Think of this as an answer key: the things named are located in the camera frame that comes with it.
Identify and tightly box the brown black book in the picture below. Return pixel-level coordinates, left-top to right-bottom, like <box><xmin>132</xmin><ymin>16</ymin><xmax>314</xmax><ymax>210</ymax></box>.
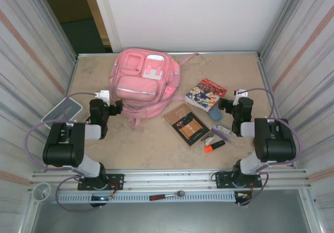
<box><xmin>163</xmin><ymin>104</ymin><xmax>214</xmax><ymax>148</ymax></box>

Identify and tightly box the white plastic cup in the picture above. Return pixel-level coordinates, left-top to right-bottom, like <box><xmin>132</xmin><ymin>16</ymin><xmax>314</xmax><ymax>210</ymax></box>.
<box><xmin>33</xmin><ymin>182</ymin><xmax>52</xmax><ymax>201</ymax></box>

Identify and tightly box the red handled ratchet wrench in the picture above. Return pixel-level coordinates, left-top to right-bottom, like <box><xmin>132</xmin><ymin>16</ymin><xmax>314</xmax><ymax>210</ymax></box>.
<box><xmin>149</xmin><ymin>190</ymin><xmax>185</xmax><ymax>201</ymax></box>

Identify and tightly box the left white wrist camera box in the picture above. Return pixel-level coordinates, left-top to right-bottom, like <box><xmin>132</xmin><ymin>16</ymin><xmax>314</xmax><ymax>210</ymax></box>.
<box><xmin>94</xmin><ymin>89</ymin><xmax>111</xmax><ymax>100</ymax></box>

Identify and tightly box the slotted grey cable duct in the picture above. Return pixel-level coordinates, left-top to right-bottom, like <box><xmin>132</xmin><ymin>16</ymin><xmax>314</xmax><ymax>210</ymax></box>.
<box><xmin>56</xmin><ymin>190</ymin><xmax>237</xmax><ymax>204</ymax></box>

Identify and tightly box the colourful comic book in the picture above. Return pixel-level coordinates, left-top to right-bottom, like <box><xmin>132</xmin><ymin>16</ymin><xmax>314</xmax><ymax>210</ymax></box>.
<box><xmin>185</xmin><ymin>78</ymin><xmax>228</xmax><ymax>113</ymax></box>

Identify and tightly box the clear white tube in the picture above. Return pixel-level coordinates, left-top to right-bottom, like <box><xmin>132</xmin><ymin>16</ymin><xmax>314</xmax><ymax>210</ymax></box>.
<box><xmin>213</xmin><ymin>124</ymin><xmax>232</xmax><ymax>136</ymax></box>

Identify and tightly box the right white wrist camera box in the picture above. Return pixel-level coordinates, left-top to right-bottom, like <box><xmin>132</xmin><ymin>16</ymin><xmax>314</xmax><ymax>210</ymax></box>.
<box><xmin>233</xmin><ymin>89</ymin><xmax>248</xmax><ymax>106</ymax></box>

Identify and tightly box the blue grey pencil case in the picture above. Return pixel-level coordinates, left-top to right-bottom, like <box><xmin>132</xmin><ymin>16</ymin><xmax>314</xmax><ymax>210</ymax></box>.
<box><xmin>208</xmin><ymin>105</ymin><xmax>223</xmax><ymax>121</ymax></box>

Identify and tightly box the aluminium mounting rail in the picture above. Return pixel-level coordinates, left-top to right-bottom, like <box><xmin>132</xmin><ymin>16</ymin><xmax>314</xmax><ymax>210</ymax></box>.
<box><xmin>31</xmin><ymin>168</ymin><xmax>313</xmax><ymax>191</ymax></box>

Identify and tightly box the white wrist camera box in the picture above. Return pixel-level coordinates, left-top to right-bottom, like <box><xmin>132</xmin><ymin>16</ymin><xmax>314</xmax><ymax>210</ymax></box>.
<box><xmin>94</xmin><ymin>89</ymin><xmax>111</xmax><ymax>100</ymax></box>
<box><xmin>233</xmin><ymin>89</ymin><xmax>248</xmax><ymax>106</ymax></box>

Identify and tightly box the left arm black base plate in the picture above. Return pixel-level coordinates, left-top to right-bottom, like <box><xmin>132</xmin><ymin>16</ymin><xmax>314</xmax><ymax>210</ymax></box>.
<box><xmin>77</xmin><ymin>173</ymin><xmax>125</xmax><ymax>191</ymax></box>

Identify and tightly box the aluminium table edge bar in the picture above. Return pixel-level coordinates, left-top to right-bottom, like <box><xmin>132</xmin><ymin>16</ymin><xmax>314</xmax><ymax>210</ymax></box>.
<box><xmin>77</xmin><ymin>51</ymin><xmax>261</xmax><ymax>59</ymax></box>

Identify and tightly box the pink backpack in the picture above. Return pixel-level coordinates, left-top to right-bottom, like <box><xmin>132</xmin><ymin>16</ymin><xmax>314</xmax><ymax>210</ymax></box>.
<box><xmin>109</xmin><ymin>48</ymin><xmax>199</xmax><ymax>128</ymax></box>

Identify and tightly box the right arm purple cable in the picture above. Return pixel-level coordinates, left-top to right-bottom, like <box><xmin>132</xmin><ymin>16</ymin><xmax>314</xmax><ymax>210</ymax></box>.
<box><xmin>238</xmin><ymin>87</ymin><xmax>303</xmax><ymax>207</ymax></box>

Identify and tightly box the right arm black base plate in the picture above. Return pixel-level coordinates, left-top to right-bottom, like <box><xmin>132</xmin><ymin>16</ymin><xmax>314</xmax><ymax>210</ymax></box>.
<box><xmin>215</xmin><ymin>170</ymin><xmax>263</xmax><ymax>189</ymax></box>

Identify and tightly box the purple pen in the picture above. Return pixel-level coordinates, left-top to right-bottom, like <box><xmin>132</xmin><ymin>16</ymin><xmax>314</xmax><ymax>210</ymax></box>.
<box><xmin>210</xmin><ymin>127</ymin><xmax>235</xmax><ymax>144</ymax></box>

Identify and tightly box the small silver stapler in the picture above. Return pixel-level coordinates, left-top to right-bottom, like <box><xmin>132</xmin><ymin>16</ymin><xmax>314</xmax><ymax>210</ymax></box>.
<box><xmin>200</xmin><ymin>133</ymin><xmax>215</xmax><ymax>145</ymax></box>

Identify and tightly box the small black electronics board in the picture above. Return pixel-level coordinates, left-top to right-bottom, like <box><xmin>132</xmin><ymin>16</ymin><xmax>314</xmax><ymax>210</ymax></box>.
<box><xmin>234</xmin><ymin>191</ymin><xmax>253</xmax><ymax>207</ymax></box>
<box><xmin>90</xmin><ymin>194</ymin><xmax>112</xmax><ymax>208</ymax></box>

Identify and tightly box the grey white tissue box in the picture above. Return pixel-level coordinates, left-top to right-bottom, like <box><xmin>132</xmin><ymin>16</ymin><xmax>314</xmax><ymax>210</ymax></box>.
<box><xmin>41</xmin><ymin>96</ymin><xmax>87</xmax><ymax>129</ymax></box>

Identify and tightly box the black orange highlighter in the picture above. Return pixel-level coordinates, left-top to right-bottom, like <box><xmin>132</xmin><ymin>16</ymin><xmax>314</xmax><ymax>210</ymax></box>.
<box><xmin>204</xmin><ymin>140</ymin><xmax>226</xmax><ymax>153</ymax></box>

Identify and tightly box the white door frame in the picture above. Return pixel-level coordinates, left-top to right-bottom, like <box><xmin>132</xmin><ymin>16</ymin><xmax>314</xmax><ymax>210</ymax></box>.
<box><xmin>90</xmin><ymin>0</ymin><xmax>122</xmax><ymax>53</ymax></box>

